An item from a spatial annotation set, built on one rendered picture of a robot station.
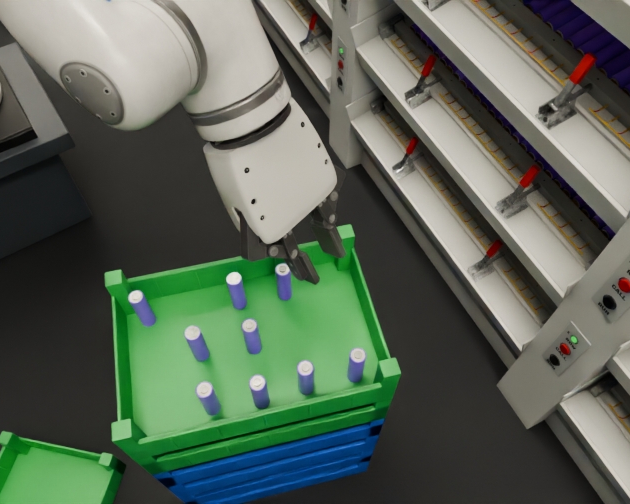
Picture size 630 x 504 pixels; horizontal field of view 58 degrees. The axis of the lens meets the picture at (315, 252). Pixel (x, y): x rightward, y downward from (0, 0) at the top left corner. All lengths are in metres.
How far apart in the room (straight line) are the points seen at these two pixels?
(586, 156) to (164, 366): 0.56
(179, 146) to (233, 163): 1.02
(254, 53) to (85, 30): 0.12
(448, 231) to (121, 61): 0.83
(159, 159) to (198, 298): 0.76
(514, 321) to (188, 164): 0.84
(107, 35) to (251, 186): 0.17
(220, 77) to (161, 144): 1.07
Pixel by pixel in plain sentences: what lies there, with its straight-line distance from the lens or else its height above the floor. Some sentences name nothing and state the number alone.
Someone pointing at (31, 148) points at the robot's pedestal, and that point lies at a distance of 1.18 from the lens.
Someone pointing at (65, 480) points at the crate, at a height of 0.00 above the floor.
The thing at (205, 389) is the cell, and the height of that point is 0.47.
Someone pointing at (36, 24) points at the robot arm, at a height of 0.84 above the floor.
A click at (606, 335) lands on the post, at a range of 0.83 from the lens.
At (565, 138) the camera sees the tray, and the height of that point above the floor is 0.54.
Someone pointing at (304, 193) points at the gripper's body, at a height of 0.65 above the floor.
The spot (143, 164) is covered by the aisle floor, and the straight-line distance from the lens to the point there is 1.46.
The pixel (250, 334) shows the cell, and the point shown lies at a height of 0.46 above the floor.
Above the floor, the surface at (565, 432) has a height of 0.04.
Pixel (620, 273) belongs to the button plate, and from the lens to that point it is 0.76.
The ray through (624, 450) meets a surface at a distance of 1.02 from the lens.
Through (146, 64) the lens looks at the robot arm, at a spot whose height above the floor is 0.82.
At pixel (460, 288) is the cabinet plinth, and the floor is 0.04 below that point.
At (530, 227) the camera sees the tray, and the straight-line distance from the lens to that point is 0.90.
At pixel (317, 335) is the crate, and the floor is 0.40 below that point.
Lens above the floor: 1.05
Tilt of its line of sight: 57 degrees down
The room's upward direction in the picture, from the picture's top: straight up
